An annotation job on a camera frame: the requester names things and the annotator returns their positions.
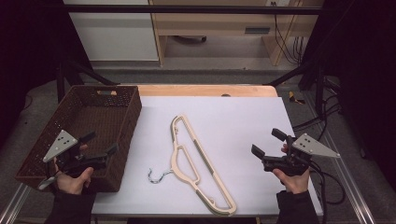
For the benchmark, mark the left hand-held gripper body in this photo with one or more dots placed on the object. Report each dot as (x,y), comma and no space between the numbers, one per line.
(62,143)

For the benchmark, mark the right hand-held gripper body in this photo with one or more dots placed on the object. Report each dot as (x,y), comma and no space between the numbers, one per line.
(311,146)

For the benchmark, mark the brown woven basket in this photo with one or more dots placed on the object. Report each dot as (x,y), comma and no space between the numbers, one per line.
(93,115)

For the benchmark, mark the person's right hand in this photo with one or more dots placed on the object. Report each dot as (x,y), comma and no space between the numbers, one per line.
(295,184)

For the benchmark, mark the person's left hand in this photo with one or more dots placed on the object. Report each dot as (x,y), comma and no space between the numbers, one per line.
(74,185)

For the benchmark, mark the white table mat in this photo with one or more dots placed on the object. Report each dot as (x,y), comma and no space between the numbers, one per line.
(249,118)

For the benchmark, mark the yellow and black tool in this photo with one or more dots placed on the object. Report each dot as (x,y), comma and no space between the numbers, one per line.
(292,98)

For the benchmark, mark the black stand legs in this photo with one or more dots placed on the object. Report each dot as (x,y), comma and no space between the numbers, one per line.
(60,81)
(319,84)

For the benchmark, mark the dark curtain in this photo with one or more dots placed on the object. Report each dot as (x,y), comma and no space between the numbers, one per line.
(364,62)
(28,46)

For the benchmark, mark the white cabinet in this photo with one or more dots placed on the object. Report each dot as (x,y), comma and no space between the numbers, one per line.
(115,37)

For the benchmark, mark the light wooden desk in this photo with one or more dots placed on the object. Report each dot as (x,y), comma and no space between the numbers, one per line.
(218,23)

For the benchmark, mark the aluminium floor rail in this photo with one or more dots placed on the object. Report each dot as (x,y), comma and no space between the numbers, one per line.
(348,174)
(14,205)

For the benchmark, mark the black horizontal frame bar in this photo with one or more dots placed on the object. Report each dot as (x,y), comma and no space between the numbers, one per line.
(186,9)

